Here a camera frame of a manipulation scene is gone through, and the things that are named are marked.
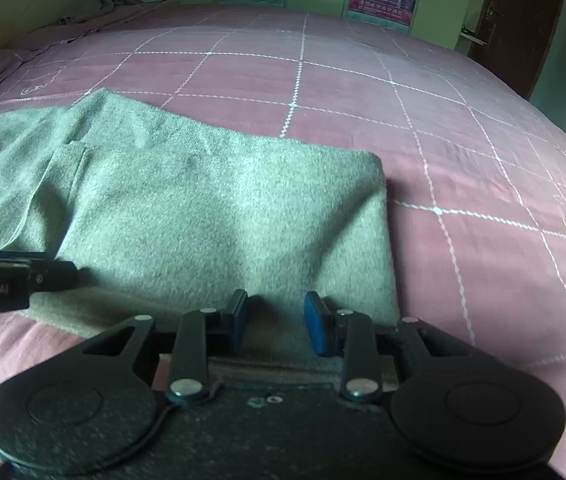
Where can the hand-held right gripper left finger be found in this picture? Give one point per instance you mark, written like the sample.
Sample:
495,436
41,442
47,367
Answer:
239,320

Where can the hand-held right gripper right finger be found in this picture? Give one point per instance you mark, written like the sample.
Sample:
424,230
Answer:
317,322

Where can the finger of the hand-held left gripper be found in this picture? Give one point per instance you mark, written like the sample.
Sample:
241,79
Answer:
53,275

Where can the grey pants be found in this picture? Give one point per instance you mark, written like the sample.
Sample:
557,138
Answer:
188,210

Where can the pink checked bedsheet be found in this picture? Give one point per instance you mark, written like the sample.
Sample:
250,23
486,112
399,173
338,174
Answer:
413,135

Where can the crumpled grey cloth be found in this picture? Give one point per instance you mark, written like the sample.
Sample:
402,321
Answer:
103,7

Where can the cream corner shelves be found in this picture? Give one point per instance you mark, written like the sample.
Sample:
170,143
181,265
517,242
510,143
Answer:
478,10

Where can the dark brown wooden door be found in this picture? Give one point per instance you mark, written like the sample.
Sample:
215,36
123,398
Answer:
523,25

